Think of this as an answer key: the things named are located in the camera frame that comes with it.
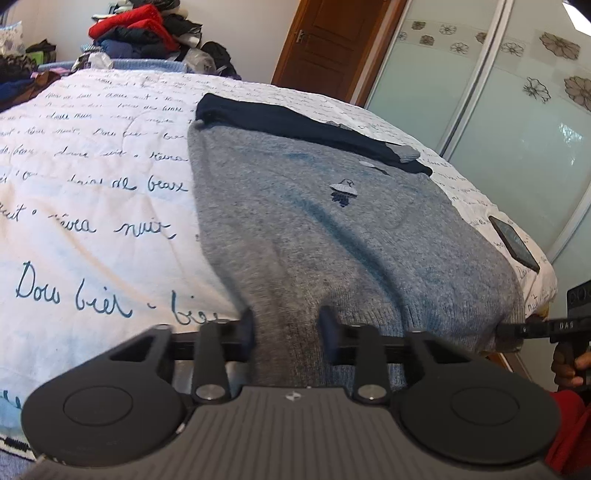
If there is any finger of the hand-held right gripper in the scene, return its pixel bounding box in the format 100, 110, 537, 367
496, 323, 527, 343

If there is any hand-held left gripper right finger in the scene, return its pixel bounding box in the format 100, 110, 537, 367
318, 305, 467, 403

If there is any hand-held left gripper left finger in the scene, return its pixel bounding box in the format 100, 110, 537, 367
108, 308, 257, 407

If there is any grey sweater with navy sleeves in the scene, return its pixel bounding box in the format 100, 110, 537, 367
187, 92, 528, 403

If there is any pile of clothes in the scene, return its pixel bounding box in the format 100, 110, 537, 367
88, 0, 205, 62

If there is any person's right hand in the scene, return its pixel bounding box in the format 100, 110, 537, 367
551, 344, 591, 389

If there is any black smartphone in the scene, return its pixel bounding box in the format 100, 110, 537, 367
488, 215, 541, 273

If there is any frosted glass wardrobe door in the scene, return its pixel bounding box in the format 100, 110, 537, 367
450, 0, 591, 278
365, 0, 505, 158

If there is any white script-printed quilt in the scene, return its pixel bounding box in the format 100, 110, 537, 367
0, 68, 558, 462

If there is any black bag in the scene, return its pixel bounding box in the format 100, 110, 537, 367
201, 41, 242, 80

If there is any clear plastic bag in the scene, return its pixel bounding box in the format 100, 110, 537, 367
182, 47, 216, 75

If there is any light blue knitted blanket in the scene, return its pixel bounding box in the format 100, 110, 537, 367
37, 58, 191, 75

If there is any brown wooden door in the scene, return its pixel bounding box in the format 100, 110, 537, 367
271, 0, 408, 105

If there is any white crumpled cloth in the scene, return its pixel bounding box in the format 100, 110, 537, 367
76, 52, 115, 71

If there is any dark blue cloth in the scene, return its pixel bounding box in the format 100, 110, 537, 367
0, 55, 63, 112

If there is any dark brown bag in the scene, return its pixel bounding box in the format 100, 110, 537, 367
25, 39, 57, 65

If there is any floral pillow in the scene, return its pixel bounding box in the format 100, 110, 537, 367
0, 21, 25, 57

